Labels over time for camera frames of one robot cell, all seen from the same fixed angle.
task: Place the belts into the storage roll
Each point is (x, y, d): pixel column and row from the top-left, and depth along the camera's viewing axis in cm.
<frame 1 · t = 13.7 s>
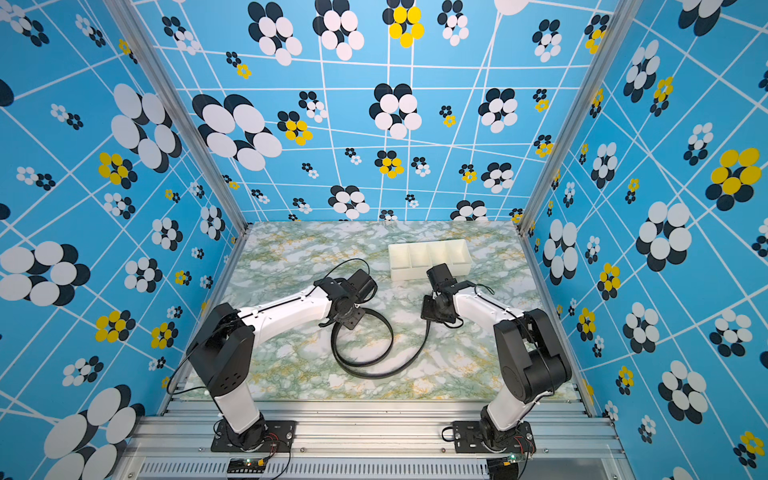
left hand: (352, 311, 90), fingers open
right hand: (431, 312, 93), fingers closed
black belt: (342, 362, 86), point 2 cm above the table
white compartment storage tray: (411, 260, 114), on the table

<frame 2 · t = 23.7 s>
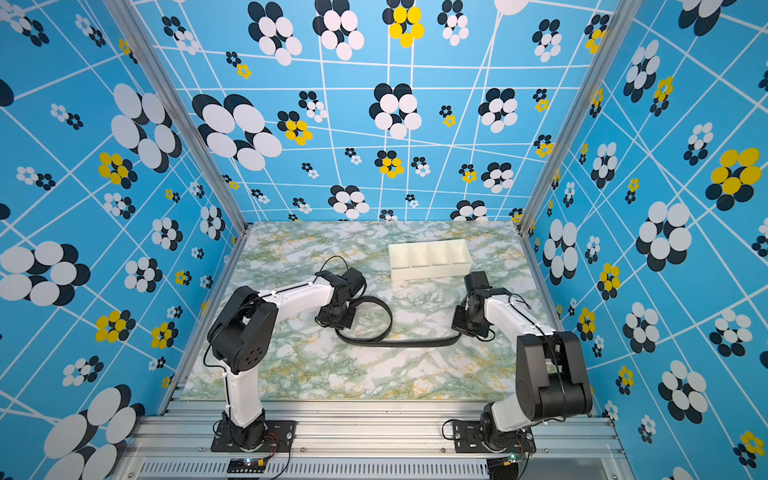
left hand: (344, 323, 94), fingers closed
right hand: (464, 326, 90), fingers closed
black belt: (385, 341, 91), on the table
the other named things where they were.

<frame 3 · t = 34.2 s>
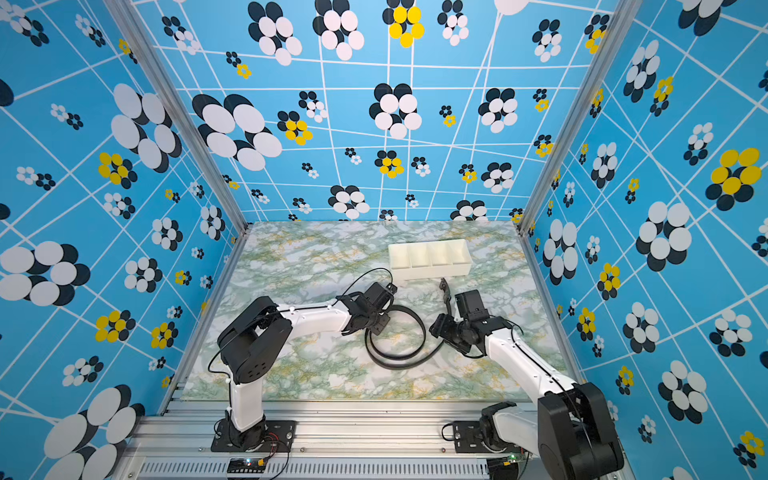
left hand: (384, 315, 95), fingers open
right hand: (440, 331, 86), fingers open
black belt: (403, 307, 96), point 3 cm above the table
the other named things where they were.

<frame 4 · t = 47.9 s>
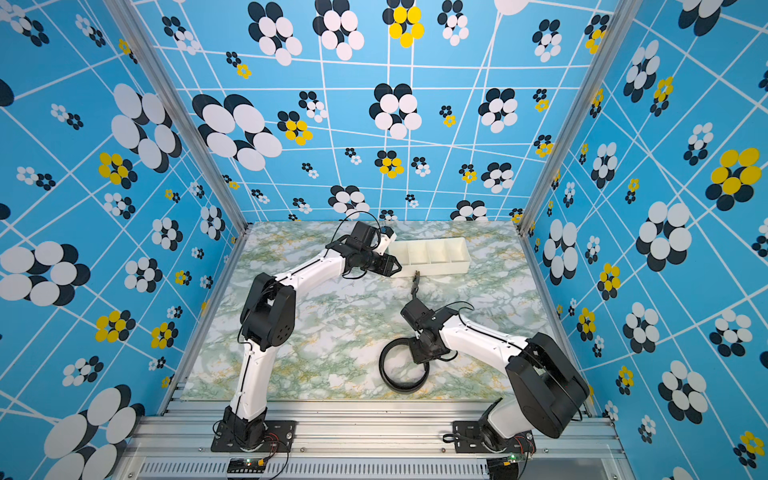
left hand: (399, 263, 96), fingers open
right hand: (424, 352, 86), fingers closed
black belt: (397, 385, 81), point 3 cm above the table
the other named things where they were.

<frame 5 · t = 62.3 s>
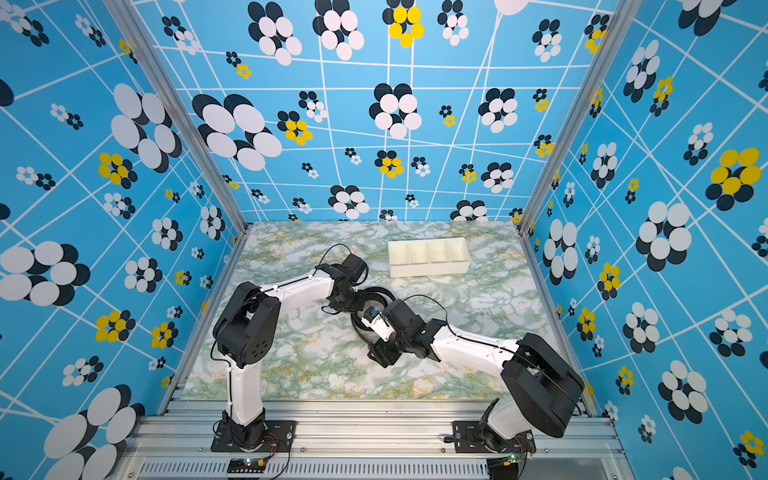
left hand: (361, 305, 97), fingers closed
right hand: (380, 344, 84), fingers open
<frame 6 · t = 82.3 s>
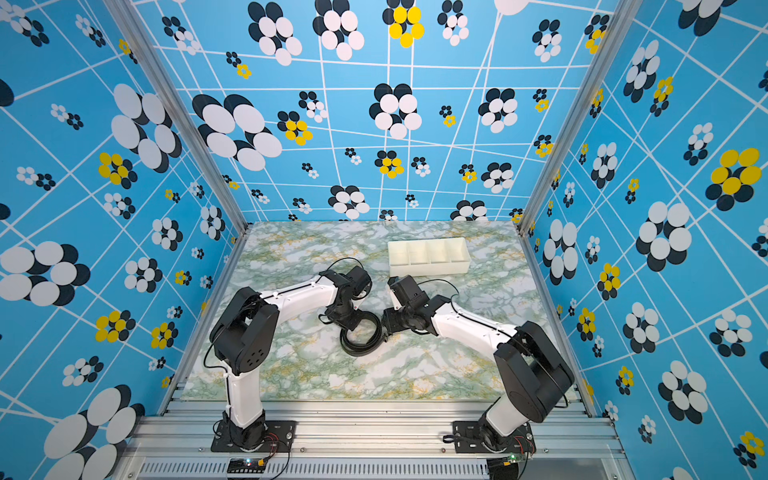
left hand: (353, 322, 93), fingers closed
right hand: (391, 317, 88), fingers open
black belt: (371, 345, 88), point 3 cm above the table
the other named things where they were.

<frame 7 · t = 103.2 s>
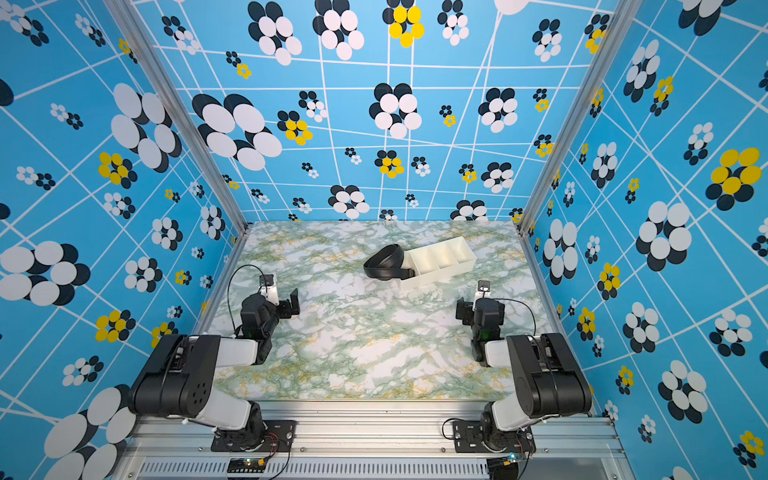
left hand: (284, 288, 93), fingers open
right hand: (483, 299, 94), fingers open
black belt: (387, 264, 98), point 10 cm above the table
